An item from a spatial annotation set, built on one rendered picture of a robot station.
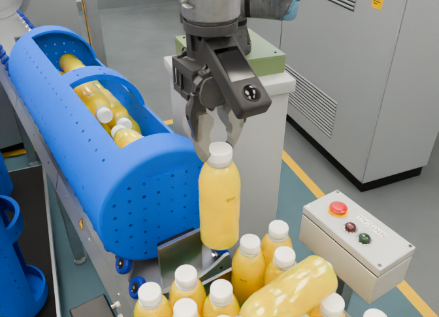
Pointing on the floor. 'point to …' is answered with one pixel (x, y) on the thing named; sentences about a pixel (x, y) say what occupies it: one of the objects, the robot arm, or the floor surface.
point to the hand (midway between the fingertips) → (219, 152)
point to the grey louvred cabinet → (363, 78)
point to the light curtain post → (93, 22)
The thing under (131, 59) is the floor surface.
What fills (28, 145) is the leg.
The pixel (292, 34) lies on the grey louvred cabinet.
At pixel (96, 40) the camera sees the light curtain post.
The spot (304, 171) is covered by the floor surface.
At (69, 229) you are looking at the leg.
